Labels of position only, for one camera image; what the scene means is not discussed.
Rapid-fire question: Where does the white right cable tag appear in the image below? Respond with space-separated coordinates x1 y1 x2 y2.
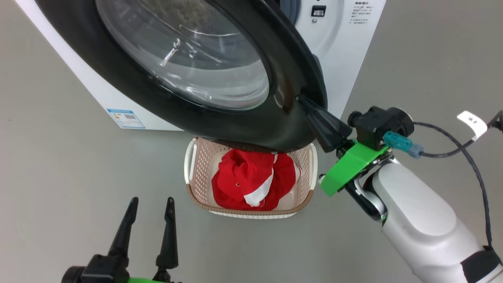
456 110 488 141

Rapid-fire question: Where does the cream perforated laundry basket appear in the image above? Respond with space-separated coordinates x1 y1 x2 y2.
184 135 318 220

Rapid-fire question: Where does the teal right camera connector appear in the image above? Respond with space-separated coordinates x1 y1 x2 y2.
383 130 424 159

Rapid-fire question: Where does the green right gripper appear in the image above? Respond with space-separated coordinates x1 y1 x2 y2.
297 93 394 197

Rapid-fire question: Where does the red white garment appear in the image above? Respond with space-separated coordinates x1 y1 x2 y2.
211 148 301 212

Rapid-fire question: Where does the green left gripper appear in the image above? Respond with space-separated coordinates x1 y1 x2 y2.
108 196 182 283

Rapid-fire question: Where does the black glass washing machine door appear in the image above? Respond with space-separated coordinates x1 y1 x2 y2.
34 0 329 153

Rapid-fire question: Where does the black round left gripper motor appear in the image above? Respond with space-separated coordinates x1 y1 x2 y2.
61 266 85 283

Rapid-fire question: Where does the blue energy label sticker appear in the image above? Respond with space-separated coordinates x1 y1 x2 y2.
106 108 146 130

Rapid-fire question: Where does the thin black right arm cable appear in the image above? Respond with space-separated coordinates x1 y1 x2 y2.
413 110 503 250

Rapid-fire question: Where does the white washing machine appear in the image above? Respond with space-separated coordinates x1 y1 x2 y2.
15 0 388 132

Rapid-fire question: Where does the grey rubber door seal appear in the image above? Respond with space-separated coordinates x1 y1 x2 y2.
281 0 302 25

